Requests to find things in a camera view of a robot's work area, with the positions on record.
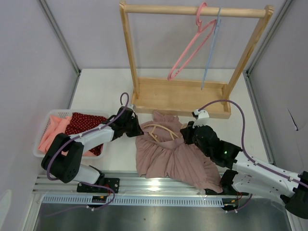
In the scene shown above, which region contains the dusty pink pleated skirt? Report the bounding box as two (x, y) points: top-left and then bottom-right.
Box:
(135, 111), (223, 193)

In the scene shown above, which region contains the beige wooden hanger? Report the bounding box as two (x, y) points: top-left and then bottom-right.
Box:
(142, 124), (180, 142)

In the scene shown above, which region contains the red polka dot cloth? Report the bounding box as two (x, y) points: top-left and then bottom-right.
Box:
(64, 112), (108, 156)

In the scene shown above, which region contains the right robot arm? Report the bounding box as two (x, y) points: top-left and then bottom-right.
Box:
(180, 121), (308, 219)

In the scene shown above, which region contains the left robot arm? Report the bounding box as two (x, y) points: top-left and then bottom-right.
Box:
(41, 106), (144, 193)

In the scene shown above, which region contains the blue hanger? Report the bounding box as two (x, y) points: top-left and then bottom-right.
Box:
(201, 7), (222, 90)

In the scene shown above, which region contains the wooden clothes rack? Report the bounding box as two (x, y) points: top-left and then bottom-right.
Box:
(119, 0), (274, 119)

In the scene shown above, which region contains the white plastic basket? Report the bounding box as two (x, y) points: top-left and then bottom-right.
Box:
(33, 109), (110, 158)

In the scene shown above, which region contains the salmon orange cloth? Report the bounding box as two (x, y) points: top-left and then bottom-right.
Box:
(38, 115), (102, 157)

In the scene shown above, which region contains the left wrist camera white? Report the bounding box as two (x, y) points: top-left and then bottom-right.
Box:
(127, 104), (134, 110)

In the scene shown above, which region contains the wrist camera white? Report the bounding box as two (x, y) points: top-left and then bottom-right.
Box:
(192, 109), (210, 128)
(127, 104), (134, 110)

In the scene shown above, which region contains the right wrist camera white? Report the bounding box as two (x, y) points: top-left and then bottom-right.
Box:
(192, 109), (210, 128)

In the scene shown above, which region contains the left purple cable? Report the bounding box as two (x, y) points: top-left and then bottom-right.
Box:
(45, 92), (130, 212)

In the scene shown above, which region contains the purple cable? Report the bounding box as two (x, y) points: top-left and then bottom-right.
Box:
(197, 100), (308, 188)
(45, 92), (130, 212)

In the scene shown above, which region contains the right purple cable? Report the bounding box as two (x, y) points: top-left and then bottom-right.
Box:
(197, 100), (308, 188)

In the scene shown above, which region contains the aluminium mounting rail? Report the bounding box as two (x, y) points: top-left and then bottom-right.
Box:
(32, 170), (241, 196)

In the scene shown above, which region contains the white slotted cable duct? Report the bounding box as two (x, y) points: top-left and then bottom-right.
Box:
(42, 195), (224, 207)

